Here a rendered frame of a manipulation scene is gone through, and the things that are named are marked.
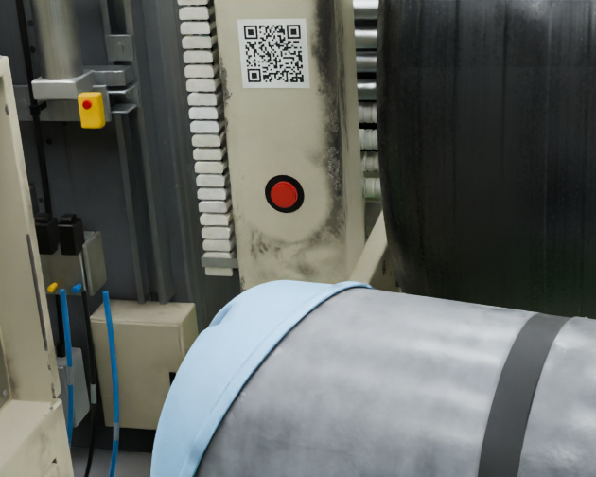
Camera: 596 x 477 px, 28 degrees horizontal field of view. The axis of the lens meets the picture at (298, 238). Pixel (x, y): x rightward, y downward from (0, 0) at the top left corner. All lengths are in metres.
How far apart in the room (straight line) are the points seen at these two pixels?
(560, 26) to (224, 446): 0.67
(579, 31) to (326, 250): 0.44
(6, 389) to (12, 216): 0.19
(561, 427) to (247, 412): 0.11
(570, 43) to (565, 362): 0.65
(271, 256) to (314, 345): 0.93
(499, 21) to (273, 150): 0.37
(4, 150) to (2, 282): 0.14
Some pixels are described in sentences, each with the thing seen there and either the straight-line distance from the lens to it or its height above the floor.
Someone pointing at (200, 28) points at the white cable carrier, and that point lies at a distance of 1.31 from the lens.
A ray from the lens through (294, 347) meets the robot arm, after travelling 0.44.
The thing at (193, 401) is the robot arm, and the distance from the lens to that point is 0.45.
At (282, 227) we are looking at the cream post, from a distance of 1.34.
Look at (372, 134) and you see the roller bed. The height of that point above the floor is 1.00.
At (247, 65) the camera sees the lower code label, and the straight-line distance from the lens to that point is 1.29.
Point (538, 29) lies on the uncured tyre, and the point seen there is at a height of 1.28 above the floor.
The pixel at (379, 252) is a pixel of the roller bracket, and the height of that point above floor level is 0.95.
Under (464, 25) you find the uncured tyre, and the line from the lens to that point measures 1.05.
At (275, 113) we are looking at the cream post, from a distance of 1.30.
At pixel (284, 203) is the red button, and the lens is 1.33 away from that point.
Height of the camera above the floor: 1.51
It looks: 22 degrees down
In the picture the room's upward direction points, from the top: 4 degrees counter-clockwise
